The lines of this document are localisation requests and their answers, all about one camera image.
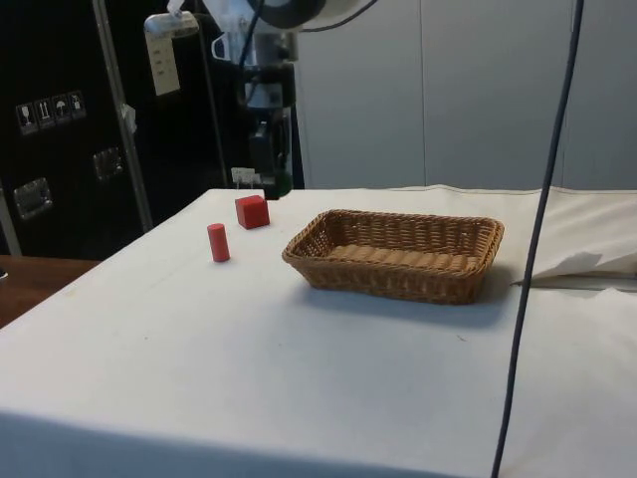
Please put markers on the red cube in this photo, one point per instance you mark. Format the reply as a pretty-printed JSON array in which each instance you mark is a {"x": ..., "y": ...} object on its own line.
[{"x": 253, "y": 213}]

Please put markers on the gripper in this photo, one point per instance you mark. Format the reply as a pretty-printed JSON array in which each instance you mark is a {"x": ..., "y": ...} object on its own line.
[{"x": 269, "y": 144}]

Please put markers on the wicker basket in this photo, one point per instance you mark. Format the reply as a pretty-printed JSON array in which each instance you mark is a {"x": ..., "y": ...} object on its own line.
[{"x": 393, "y": 264}]

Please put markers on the black cabinet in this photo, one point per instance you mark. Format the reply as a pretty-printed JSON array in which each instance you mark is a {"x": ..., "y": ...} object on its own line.
[{"x": 64, "y": 149}]

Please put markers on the red cylinder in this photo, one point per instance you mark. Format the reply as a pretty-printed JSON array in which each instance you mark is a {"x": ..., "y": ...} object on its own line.
[{"x": 219, "y": 244}]

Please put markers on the pale locker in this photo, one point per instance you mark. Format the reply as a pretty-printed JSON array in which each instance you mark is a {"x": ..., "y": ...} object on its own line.
[
  {"x": 602, "y": 99},
  {"x": 358, "y": 109},
  {"x": 492, "y": 99}
]

